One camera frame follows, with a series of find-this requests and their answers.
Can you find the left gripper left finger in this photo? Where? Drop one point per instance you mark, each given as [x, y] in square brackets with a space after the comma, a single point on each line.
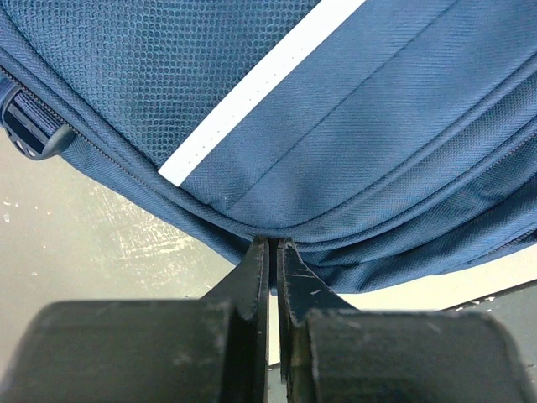
[211, 349]

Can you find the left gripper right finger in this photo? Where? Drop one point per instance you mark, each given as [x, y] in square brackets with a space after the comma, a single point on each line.
[332, 352]

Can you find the navy blue student backpack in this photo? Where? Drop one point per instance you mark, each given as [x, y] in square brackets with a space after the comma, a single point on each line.
[391, 140]

